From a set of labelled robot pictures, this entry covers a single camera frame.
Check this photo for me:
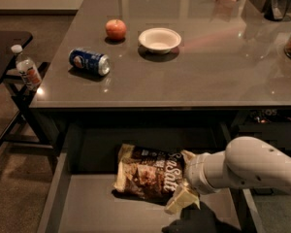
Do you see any red apple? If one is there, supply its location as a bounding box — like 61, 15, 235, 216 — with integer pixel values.
105, 19, 127, 41

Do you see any grey counter cabinet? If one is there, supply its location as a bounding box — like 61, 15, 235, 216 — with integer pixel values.
31, 0, 291, 150

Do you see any clear water bottle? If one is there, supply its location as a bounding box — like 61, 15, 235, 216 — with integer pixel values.
11, 45, 42, 91

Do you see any brown sea salt chip bag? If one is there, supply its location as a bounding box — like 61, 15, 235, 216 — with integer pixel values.
113, 144, 184, 202

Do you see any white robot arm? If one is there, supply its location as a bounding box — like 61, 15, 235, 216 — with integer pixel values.
165, 136, 291, 215

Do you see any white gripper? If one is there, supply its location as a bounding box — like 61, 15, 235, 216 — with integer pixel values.
164, 150, 227, 215

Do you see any blue pepsi can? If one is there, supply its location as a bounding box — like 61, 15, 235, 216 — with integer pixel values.
69, 49, 111, 77

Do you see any open grey top drawer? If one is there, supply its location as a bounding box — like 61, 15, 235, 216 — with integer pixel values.
37, 123, 266, 233

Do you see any white paper bowl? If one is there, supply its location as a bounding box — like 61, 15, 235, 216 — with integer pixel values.
139, 28, 181, 54

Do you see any black side table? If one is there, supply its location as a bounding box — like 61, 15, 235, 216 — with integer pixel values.
0, 30, 52, 149

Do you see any dark glass container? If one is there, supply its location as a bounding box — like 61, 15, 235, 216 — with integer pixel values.
264, 0, 291, 21

